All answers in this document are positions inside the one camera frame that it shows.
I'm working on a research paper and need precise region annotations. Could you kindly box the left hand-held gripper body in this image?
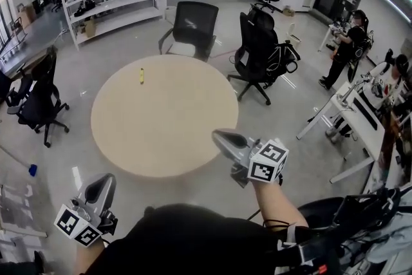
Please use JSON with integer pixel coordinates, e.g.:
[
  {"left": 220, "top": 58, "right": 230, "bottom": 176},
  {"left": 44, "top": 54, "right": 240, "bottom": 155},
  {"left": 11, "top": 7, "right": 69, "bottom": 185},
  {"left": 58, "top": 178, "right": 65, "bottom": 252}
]
[{"left": 53, "top": 173, "right": 118, "bottom": 248}]

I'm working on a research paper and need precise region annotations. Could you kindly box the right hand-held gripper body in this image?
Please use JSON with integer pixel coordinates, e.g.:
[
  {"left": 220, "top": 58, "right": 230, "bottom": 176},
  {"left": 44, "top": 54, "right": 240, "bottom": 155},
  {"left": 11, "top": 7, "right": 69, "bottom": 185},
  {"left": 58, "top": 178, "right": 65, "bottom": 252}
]
[{"left": 211, "top": 128, "right": 289, "bottom": 188}]

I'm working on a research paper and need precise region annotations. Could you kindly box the person's right forearm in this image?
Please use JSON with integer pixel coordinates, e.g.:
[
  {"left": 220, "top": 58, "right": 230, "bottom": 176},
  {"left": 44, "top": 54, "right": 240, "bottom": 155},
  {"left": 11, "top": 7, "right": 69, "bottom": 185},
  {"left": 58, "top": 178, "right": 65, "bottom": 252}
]
[{"left": 251, "top": 179, "right": 310, "bottom": 229}]

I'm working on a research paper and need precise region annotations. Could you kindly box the person's left forearm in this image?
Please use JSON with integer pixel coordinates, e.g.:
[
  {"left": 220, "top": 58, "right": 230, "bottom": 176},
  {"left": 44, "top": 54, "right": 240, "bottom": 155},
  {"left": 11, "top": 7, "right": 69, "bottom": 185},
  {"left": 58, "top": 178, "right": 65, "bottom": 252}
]
[{"left": 75, "top": 236, "right": 107, "bottom": 275}]

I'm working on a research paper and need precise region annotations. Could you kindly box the round wooden table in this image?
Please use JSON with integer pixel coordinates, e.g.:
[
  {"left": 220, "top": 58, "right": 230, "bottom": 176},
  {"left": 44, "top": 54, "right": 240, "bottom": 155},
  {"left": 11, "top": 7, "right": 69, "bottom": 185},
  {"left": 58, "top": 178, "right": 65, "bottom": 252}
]
[{"left": 90, "top": 54, "right": 239, "bottom": 178}]

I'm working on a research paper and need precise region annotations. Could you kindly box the person's black shirt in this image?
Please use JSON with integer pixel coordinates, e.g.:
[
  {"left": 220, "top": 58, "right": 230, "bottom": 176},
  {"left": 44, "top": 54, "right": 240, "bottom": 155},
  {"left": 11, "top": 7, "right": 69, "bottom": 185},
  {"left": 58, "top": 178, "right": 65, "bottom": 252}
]
[{"left": 95, "top": 203, "right": 303, "bottom": 275}]

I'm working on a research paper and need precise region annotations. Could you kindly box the white desk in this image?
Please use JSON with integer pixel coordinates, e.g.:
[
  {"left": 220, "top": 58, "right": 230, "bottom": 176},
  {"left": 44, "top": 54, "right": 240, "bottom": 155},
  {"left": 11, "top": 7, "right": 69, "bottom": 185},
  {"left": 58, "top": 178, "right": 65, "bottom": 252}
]
[{"left": 295, "top": 81, "right": 387, "bottom": 184}]

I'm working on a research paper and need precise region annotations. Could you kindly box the black swivel office chair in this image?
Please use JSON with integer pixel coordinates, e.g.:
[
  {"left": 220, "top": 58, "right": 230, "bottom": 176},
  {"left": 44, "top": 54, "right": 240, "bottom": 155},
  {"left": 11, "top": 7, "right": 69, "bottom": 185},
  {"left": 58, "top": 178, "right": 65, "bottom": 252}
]
[{"left": 5, "top": 45, "right": 70, "bottom": 148}]

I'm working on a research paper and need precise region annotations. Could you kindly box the white waste bin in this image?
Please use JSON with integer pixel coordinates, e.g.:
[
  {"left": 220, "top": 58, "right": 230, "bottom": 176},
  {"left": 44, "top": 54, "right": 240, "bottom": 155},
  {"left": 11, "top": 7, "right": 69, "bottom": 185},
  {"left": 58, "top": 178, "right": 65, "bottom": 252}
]
[{"left": 285, "top": 22, "right": 302, "bottom": 48}]

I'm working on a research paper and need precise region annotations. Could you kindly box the black mesh visitor chair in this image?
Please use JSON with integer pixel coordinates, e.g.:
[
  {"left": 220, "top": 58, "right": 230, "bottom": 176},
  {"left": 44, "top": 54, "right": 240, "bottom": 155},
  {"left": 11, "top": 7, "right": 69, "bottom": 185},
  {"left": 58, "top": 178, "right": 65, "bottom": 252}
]
[{"left": 158, "top": 1, "right": 220, "bottom": 62}]

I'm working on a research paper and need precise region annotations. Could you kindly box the cardboard box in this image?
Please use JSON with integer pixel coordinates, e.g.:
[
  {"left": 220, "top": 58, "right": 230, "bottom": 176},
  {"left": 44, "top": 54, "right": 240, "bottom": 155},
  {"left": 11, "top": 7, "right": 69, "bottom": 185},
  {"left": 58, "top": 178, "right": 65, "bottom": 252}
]
[{"left": 84, "top": 19, "right": 97, "bottom": 37}]

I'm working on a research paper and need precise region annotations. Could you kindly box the black office chair with cables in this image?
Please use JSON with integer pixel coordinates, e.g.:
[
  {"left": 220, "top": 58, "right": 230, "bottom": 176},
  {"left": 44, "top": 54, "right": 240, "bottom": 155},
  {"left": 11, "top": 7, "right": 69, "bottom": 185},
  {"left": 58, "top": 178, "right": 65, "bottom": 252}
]
[{"left": 227, "top": 6, "right": 302, "bottom": 106}]

